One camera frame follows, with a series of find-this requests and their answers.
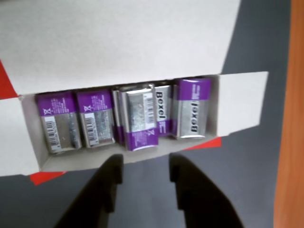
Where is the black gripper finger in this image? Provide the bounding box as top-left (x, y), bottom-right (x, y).
top-left (53, 154), bottom-right (124, 228)
top-left (169, 153), bottom-right (245, 228)

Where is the white cardboard box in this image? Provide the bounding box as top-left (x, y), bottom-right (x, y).
top-left (0, 0), bottom-right (269, 178)

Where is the silver purple nine-volt battery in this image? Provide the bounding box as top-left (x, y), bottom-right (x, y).
top-left (111, 87), bottom-right (126, 145)
top-left (76, 89), bottom-right (116, 149)
top-left (118, 84), bottom-right (160, 152)
top-left (154, 85), bottom-right (175, 138)
top-left (35, 91), bottom-right (83, 154)
top-left (172, 77), bottom-right (212, 140)

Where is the grey table mat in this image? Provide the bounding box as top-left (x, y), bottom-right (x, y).
top-left (0, 0), bottom-right (292, 228)

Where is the red tape frame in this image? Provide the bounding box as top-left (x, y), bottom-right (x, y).
top-left (0, 59), bottom-right (223, 186)

